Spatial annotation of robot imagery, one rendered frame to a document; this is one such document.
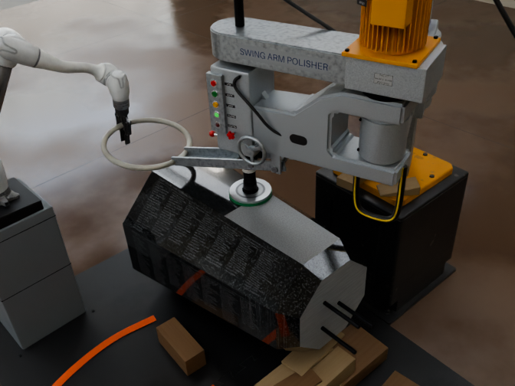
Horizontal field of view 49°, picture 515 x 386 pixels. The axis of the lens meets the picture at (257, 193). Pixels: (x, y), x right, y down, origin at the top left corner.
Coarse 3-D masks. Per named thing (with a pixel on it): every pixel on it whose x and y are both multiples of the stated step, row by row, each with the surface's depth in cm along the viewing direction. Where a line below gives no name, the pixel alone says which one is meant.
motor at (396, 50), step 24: (360, 0) 192; (384, 0) 183; (408, 0) 180; (360, 24) 203; (384, 24) 187; (408, 24) 187; (360, 48) 205; (384, 48) 199; (408, 48) 198; (432, 48) 204
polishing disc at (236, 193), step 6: (240, 180) 293; (258, 180) 293; (234, 186) 289; (240, 186) 289; (258, 186) 288; (264, 186) 288; (270, 186) 288; (234, 192) 285; (240, 192) 284; (258, 192) 284; (264, 192) 284; (270, 192) 283; (234, 198) 281; (240, 198) 280; (246, 198) 280; (252, 198) 280; (258, 198) 280; (264, 198) 280
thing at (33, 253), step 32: (32, 192) 302; (32, 224) 287; (0, 256) 281; (32, 256) 294; (64, 256) 309; (0, 288) 289; (32, 288) 303; (64, 288) 318; (0, 320) 331; (32, 320) 311; (64, 320) 328
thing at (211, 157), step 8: (192, 152) 301; (200, 152) 298; (208, 152) 295; (216, 152) 292; (224, 152) 289; (232, 152) 286; (176, 160) 294; (184, 160) 291; (192, 160) 288; (200, 160) 285; (208, 160) 282; (216, 160) 279; (224, 160) 276; (232, 160) 273; (240, 160) 270; (256, 160) 265; (240, 168) 273; (248, 168) 270; (256, 168) 268; (264, 168) 265; (272, 168) 258
